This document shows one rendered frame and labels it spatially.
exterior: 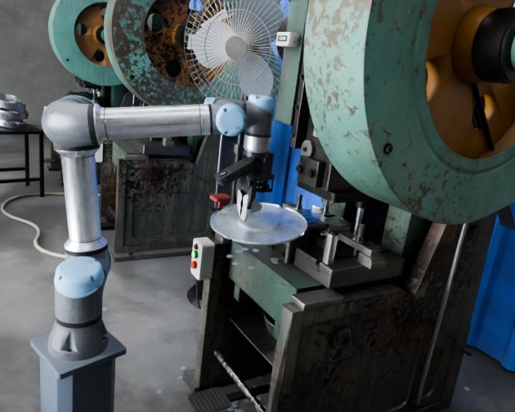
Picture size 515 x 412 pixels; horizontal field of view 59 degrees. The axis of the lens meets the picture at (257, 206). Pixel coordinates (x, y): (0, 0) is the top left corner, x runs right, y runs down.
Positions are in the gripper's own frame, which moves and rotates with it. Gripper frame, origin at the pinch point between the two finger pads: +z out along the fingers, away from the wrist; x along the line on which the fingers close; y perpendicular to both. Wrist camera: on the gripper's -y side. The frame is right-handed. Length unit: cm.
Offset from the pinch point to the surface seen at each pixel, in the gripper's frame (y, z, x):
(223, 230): -6.7, 2.9, -2.1
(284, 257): 14.9, 12.6, -4.0
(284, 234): 8.1, 1.6, -11.3
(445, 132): 30, -33, -40
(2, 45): -26, -31, 660
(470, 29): 26, -56, -43
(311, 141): 24.5, -22.5, 3.6
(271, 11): 45, -66, 70
